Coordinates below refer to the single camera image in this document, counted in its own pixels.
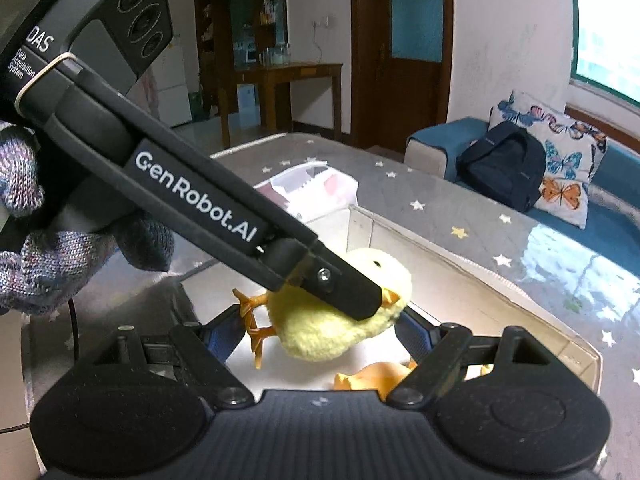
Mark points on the light blue box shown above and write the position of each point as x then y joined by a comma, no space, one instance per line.
248,105

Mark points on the orange packet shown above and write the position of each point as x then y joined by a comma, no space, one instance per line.
370,377

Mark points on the white wall socket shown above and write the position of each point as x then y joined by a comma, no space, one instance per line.
323,22

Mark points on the dark shelf cabinet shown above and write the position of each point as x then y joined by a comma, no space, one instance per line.
220,60

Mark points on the white fridge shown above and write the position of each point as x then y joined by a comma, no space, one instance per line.
172,90

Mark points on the beige rubber band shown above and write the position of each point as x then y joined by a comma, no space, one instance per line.
55,62

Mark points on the black backpack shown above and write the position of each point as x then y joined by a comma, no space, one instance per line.
505,165

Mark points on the brown wooden door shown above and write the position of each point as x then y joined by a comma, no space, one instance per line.
400,100

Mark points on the grey star print tablecloth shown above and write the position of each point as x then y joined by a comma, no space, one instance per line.
450,195

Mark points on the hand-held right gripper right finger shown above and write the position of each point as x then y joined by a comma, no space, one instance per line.
415,335

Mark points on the yellow plush chick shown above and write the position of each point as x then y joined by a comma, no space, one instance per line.
320,335

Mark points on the glass jars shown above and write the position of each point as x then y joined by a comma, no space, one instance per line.
275,55

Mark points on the person's left hand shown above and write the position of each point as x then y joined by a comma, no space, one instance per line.
60,265

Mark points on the green framed window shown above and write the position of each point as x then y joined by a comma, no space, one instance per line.
610,35

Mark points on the butterfly print pillow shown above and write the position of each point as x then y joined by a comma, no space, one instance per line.
565,160

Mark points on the brown wooden table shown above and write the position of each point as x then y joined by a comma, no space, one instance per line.
290,71

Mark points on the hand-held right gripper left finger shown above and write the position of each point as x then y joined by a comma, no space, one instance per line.
225,332

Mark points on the teal sofa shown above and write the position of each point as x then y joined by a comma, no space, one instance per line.
435,135

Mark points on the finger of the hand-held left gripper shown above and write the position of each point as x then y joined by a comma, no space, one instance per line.
345,292

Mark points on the white cardboard box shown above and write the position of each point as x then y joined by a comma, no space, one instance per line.
450,280

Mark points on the clear plastic bag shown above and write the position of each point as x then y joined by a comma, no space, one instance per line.
310,180

